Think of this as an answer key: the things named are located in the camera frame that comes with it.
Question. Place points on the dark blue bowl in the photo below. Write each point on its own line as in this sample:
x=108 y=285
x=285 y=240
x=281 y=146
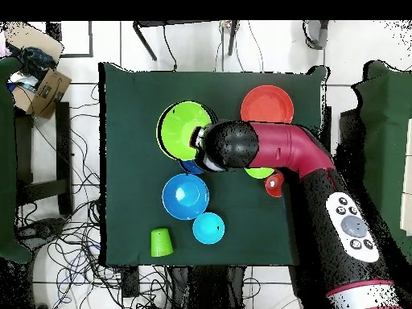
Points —
x=190 y=166

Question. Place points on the large green bowl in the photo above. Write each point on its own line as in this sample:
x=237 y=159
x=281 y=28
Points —
x=177 y=128

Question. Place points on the green cup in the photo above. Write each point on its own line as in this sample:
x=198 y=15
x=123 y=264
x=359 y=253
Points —
x=161 y=243

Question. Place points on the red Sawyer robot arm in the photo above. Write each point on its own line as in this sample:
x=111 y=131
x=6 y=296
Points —
x=289 y=148

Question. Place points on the large blue bowl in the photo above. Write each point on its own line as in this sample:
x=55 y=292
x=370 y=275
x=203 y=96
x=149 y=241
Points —
x=185 y=196

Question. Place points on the small green bowl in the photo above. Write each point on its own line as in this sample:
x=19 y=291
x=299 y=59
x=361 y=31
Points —
x=259 y=173

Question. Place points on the small turquoise bowl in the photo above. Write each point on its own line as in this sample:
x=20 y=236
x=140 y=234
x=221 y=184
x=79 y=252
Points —
x=208 y=228

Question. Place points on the orange cup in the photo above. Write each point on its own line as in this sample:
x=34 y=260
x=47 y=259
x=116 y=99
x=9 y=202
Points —
x=273 y=186

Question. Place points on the dark green tablecloth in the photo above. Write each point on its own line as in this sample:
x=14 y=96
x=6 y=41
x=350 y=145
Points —
x=135 y=193

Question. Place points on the large orange bowl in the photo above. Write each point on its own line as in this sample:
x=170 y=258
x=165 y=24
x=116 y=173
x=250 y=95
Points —
x=267 y=103

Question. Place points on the black bench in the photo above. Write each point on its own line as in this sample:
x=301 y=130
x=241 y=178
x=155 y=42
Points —
x=64 y=145

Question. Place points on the black box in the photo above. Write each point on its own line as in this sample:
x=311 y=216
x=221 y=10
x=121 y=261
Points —
x=351 y=135

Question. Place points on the printed cardboard box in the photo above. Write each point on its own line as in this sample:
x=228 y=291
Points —
x=48 y=93

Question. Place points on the person's foot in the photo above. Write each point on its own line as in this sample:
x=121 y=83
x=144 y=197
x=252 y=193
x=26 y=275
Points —
x=317 y=33

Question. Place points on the green cloth covered table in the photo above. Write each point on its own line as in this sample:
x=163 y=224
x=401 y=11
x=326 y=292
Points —
x=386 y=128
x=6 y=161

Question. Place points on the white board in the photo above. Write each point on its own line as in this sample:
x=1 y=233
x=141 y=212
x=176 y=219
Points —
x=407 y=177

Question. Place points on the plain cardboard box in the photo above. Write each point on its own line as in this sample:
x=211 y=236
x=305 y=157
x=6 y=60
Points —
x=35 y=38

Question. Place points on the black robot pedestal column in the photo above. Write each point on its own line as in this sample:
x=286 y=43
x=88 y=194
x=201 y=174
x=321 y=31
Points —
x=209 y=286

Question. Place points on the black table frame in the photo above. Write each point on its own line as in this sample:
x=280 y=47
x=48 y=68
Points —
x=232 y=35

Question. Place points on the grey pedestal leg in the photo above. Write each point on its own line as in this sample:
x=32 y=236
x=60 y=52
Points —
x=42 y=229

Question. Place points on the black square frame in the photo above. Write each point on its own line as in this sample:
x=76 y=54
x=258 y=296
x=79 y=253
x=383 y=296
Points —
x=54 y=30

